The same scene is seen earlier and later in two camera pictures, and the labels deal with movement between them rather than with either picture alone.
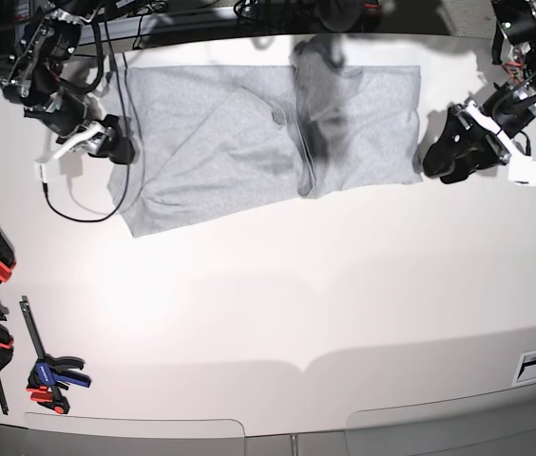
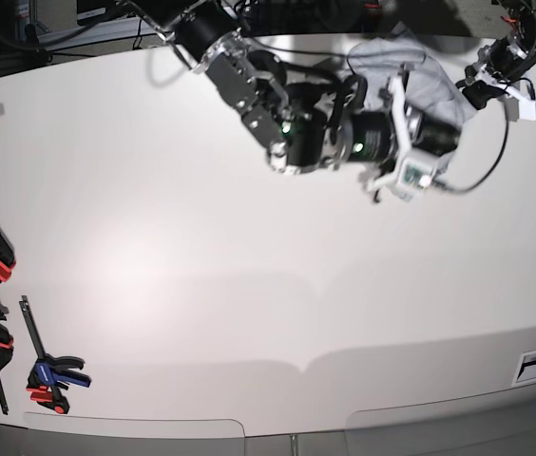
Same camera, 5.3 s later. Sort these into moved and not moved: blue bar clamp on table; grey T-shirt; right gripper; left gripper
Moved: left gripper; grey T-shirt; right gripper
Not moved: blue bar clamp on table
